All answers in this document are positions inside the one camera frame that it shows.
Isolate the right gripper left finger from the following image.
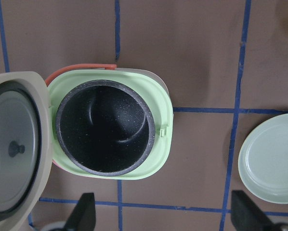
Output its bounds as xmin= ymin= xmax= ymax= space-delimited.
xmin=63 ymin=192 xmax=96 ymax=231

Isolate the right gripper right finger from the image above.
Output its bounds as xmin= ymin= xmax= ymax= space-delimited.
xmin=231 ymin=190 xmax=277 ymax=231

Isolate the white rice cooker orange handle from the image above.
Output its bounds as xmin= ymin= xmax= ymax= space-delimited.
xmin=0 ymin=64 xmax=173 ymax=231

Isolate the green plate near right arm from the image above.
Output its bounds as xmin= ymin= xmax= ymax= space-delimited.
xmin=237 ymin=114 xmax=288 ymax=204

